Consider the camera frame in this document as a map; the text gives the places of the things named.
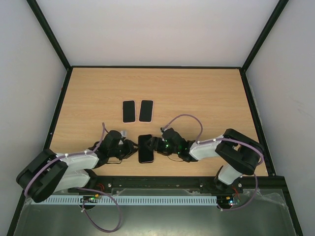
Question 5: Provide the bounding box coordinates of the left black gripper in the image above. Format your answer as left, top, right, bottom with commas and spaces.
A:
109, 139, 141, 160

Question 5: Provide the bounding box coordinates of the purple phone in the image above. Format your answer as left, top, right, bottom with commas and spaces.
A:
138, 134, 154, 163

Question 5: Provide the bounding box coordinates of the black phone case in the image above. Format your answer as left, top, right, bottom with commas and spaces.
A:
137, 134, 155, 164

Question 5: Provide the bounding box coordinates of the pink phone case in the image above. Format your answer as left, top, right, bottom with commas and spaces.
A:
138, 99, 155, 123
122, 100, 137, 123

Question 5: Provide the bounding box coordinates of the black phone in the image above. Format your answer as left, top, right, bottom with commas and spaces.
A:
138, 100, 154, 122
122, 100, 136, 123

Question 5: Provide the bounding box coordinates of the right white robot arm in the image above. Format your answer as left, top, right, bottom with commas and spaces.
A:
145, 128, 264, 193

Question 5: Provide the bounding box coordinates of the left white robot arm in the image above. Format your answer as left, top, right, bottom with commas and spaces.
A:
16, 130, 138, 203

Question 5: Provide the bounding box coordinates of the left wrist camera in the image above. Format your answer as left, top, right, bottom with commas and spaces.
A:
119, 130, 127, 145

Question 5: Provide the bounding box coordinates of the black aluminium frame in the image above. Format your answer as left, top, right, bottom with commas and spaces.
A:
0, 0, 315, 236

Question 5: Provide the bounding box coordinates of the white slotted cable duct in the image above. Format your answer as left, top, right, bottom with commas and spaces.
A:
40, 195, 217, 206

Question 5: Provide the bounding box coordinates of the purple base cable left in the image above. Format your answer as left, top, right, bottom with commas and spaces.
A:
76, 186, 122, 232

